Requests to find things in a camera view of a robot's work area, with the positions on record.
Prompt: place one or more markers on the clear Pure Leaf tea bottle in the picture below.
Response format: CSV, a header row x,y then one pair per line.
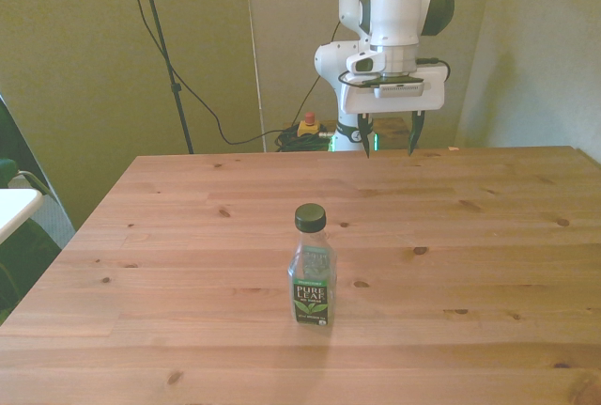
x,y
312,273

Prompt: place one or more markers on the white side table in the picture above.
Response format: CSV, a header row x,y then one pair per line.
x,y
14,210

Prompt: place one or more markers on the dark green chair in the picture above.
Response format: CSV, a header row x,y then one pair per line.
x,y
21,207

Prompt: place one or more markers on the yellow emergency stop button box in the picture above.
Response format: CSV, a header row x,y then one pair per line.
x,y
310,127

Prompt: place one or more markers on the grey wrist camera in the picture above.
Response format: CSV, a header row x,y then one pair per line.
x,y
399,90

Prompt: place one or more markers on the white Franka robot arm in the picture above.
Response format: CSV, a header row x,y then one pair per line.
x,y
393,5

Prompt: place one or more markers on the black camera tripod stand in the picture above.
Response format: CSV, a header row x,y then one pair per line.
x,y
164,50

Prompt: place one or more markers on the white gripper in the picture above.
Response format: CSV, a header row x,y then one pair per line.
x,y
394,98

